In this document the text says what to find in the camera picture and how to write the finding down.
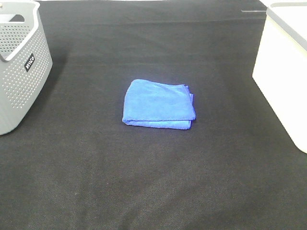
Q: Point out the grey perforated plastic basket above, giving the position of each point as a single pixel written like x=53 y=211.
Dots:
x=25 y=61

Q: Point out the black table cloth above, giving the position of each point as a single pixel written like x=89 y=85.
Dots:
x=73 y=165

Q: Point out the blue towel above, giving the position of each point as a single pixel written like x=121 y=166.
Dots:
x=152 y=104

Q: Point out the white storage box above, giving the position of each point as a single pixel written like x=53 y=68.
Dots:
x=280 y=69

